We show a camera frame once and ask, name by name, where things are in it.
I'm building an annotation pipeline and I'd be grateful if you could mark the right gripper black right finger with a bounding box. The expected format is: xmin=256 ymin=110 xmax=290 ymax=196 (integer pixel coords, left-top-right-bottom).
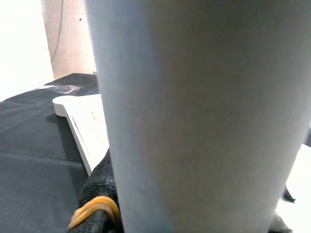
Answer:
xmin=268 ymin=185 xmax=296 ymax=233

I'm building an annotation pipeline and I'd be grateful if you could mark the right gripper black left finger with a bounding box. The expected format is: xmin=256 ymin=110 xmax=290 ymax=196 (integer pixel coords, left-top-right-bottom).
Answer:
xmin=77 ymin=147 xmax=122 ymax=233

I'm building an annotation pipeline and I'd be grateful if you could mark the white plastic table leg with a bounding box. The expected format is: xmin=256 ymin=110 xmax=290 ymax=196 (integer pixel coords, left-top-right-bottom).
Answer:
xmin=84 ymin=0 xmax=311 ymax=233

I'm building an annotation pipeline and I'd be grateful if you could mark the white plastic children table top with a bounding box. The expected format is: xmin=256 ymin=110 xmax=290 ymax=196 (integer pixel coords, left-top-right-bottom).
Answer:
xmin=52 ymin=94 xmax=311 ymax=233

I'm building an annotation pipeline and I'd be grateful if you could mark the yellow rubber band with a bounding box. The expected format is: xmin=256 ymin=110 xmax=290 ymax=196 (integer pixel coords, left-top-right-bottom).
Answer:
xmin=67 ymin=196 xmax=121 ymax=230

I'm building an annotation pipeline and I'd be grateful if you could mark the black tablecloth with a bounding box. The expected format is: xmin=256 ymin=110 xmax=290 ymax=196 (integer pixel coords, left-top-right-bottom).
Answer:
xmin=0 ymin=72 xmax=311 ymax=233

